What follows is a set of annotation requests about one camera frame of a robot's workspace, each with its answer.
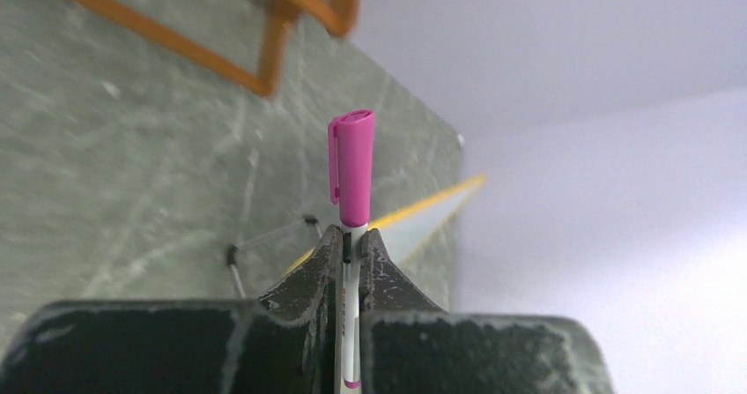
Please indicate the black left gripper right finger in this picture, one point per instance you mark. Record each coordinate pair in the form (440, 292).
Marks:
(411, 345)

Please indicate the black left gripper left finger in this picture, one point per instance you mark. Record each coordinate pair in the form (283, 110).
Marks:
(280, 342)

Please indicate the yellow-framed whiteboard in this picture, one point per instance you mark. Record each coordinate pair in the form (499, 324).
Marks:
(407, 230)

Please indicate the white marker pen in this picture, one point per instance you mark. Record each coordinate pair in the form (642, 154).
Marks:
(349, 303)

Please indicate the magenta marker cap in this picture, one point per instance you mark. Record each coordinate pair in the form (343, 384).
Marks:
(351, 150)

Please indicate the orange wooden shelf rack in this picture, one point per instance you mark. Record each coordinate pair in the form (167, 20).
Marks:
(242, 41)

